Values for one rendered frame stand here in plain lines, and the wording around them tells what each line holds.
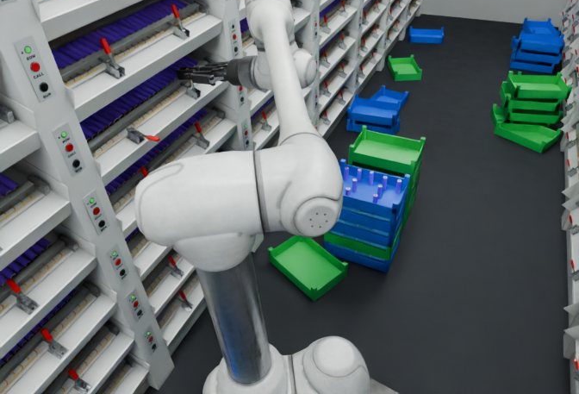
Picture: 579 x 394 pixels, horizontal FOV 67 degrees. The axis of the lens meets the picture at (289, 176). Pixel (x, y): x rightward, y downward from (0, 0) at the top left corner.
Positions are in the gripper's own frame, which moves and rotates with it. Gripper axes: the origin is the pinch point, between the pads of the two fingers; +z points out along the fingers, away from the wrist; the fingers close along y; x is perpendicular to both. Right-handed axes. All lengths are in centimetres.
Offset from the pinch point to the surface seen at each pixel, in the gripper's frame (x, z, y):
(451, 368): -112, -76, -3
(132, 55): 12.6, -0.2, -18.0
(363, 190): -71, -33, 43
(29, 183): -2, 5, -55
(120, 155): -7.7, 0.1, -34.0
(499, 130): -109, -77, 163
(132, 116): -2.8, 4.0, -22.5
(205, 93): -8.4, -0.6, 3.6
